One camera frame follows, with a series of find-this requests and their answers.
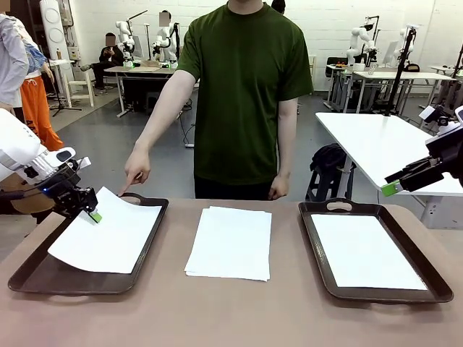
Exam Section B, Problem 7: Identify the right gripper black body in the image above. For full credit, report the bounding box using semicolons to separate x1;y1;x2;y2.
425;128;463;179

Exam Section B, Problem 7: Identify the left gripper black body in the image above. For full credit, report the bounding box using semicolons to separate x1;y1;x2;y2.
42;166;99;218

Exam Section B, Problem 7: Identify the white A4 sheet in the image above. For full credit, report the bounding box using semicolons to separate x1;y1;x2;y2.
310;213;429;291
47;186;163;275

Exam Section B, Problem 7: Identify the stack of white A4 sheets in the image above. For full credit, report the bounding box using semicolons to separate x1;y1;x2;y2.
184;205;273;283

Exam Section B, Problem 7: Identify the person's left forearm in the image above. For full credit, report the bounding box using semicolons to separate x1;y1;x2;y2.
278;98;299;178

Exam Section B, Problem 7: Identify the person's right forearm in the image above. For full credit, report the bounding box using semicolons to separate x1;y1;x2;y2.
136;68;202;155

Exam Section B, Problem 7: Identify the person's right hand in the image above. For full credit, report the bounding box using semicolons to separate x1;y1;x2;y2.
118;140;153;197

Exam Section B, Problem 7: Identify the person's left hand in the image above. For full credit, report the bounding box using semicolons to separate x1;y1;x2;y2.
268;173;292;201

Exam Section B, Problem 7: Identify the large white table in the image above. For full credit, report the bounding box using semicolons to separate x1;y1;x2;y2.
315;111;463;229

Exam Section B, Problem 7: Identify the brown plastic tray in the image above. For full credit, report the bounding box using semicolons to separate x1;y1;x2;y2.
298;197;454;304
7;193;170;296

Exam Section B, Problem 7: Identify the black bag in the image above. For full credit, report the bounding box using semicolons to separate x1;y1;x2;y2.
309;142;349;171

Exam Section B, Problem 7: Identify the white background table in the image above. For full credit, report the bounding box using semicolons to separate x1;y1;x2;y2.
352;69;457;113

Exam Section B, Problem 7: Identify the black floor tripod stand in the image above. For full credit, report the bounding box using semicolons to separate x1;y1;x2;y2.
50;85;82;117

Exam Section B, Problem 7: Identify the black tripod pole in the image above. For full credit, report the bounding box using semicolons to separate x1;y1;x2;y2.
382;25;417;117

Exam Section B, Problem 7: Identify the person in orange trousers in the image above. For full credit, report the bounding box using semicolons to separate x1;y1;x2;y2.
16;17;65;152

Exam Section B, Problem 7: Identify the white wooden stool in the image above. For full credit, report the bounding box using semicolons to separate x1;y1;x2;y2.
67;60;95;108

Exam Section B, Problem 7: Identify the grey plastic stool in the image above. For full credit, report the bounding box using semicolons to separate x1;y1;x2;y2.
145;91;161;113

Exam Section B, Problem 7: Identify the seated person in black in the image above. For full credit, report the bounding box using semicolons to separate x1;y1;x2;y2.
80;32;126;97

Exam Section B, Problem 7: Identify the grey background work table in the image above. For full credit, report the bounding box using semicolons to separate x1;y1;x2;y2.
103;61;182;119

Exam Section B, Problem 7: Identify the person in grey striped shirt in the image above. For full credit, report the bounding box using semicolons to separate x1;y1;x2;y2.
0;3;55;218

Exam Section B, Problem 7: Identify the tall white column appliance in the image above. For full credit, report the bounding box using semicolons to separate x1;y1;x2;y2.
38;0;70;61

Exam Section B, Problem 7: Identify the person in green t-shirt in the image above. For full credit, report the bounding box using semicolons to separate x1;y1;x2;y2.
175;0;315;200

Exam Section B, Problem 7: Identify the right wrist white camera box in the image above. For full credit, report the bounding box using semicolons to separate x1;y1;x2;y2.
418;105;455;127

